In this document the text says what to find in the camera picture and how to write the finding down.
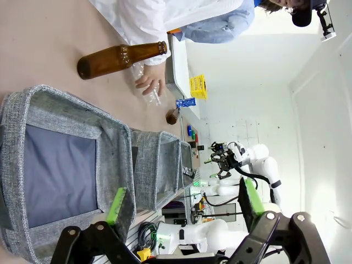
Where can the large grey fabric basket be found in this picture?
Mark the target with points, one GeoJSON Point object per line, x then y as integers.
{"type": "Point", "coordinates": [63, 170]}

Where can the person's dark-haired head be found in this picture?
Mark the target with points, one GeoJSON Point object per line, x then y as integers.
{"type": "Point", "coordinates": [286, 6]}

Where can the clear crushed plastic bottle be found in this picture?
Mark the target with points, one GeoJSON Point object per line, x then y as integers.
{"type": "Point", "coordinates": [151, 96]}

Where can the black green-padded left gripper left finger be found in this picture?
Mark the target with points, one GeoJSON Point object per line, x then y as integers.
{"type": "Point", "coordinates": [82, 244]}

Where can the yellow plug connector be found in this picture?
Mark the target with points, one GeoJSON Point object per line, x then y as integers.
{"type": "Point", "coordinates": [143, 253]}

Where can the blue snack wrapper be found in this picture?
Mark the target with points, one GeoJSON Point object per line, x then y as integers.
{"type": "Point", "coordinates": [186, 103]}

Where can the camera on black mount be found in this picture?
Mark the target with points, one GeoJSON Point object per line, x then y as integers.
{"type": "Point", "coordinates": [327, 23]}

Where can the person's bare hand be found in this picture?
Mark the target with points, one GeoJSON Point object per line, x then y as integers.
{"type": "Point", "coordinates": [152, 78]}

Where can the yellow plastic crate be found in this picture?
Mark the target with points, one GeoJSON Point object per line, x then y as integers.
{"type": "Point", "coordinates": [198, 85]}

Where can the blue plastic cap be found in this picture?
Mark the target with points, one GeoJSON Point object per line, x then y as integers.
{"type": "Point", "coordinates": [189, 130]}

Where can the brown glass beer bottle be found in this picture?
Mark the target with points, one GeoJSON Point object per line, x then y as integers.
{"type": "Point", "coordinates": [110, 60]}

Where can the person's white-sleeved forearm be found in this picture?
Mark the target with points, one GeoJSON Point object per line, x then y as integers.
{"type": "Point", "coordinates": [143, 22]}

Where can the black object in basket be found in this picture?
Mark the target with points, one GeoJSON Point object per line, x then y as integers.
{"type": "Point", "coordinates": [189, 172]}

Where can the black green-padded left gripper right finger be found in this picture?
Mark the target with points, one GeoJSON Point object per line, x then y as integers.
{"type": "Point", "coordinates": [275, 236]}

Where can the white side table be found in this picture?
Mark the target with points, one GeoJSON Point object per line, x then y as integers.
{"type": "Point", "coordinates": [181, 71]}

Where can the person's blue-shirted torso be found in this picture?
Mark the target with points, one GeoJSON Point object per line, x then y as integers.
{"type": "Point", "coordinates": [217, 24]}

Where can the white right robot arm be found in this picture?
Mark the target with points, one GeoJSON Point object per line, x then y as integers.
{"type": "Point", "coordinates": [265, 165]}

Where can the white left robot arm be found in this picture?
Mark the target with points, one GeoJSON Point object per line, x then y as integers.
{"type": "Point", "coordinates": [198, 233]}

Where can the medium grey fabric basket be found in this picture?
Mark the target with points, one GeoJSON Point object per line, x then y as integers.
{"type": "Point", "coordinates": [148, 165]}

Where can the small grey fabric basket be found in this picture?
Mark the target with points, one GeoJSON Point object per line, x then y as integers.
{"type": "Point", "coordinates": [186, 162]}

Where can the green plastic cap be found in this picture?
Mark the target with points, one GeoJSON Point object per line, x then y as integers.
{"type": "Point", "coordinates": [194, 135]}

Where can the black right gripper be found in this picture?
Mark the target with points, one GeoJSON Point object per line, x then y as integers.
{"type": "Point", "coordinates": [229, 159]}

